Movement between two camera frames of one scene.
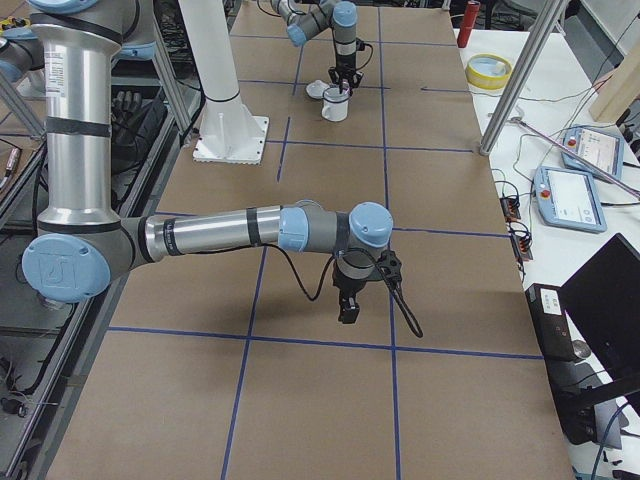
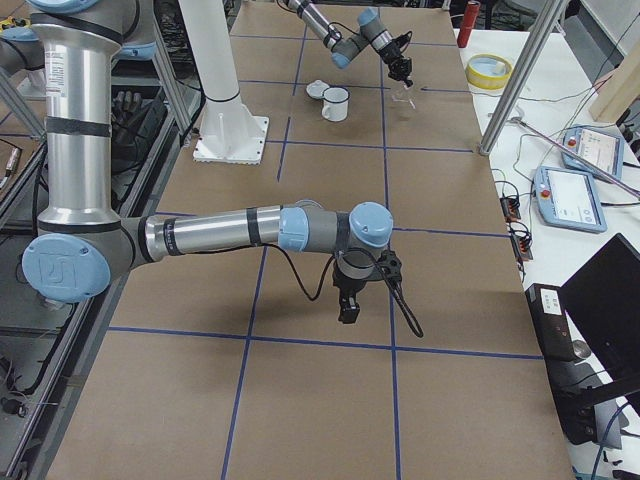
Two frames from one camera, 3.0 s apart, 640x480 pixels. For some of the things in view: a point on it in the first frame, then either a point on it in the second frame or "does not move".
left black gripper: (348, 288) does not move
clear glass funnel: (334, 93) -> (402, 94)
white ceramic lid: (316, 89) does not move
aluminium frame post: (546, 22) does not move
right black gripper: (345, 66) -> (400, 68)
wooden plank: (617, 89) does not move
